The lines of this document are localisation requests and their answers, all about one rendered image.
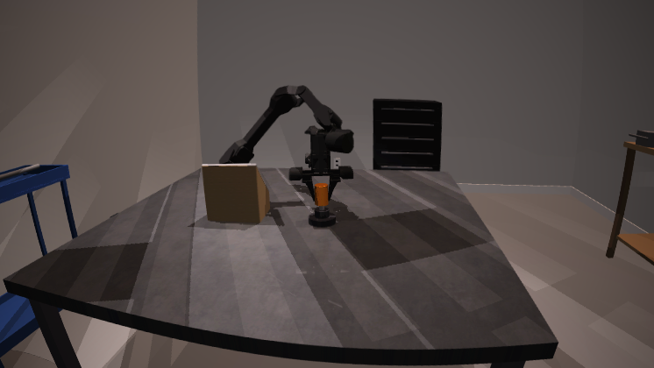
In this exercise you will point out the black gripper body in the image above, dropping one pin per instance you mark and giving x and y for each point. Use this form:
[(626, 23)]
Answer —
[(320, 166)]

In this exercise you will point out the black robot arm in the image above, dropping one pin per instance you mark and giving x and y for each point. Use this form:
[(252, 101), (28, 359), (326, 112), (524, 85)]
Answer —
[(331, 137)]

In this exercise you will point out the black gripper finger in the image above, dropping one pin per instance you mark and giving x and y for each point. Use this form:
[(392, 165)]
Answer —
[(332, 185), (309, 184)]

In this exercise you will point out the orange knob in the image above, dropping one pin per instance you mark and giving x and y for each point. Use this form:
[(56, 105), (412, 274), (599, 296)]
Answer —
[(321, 194)]

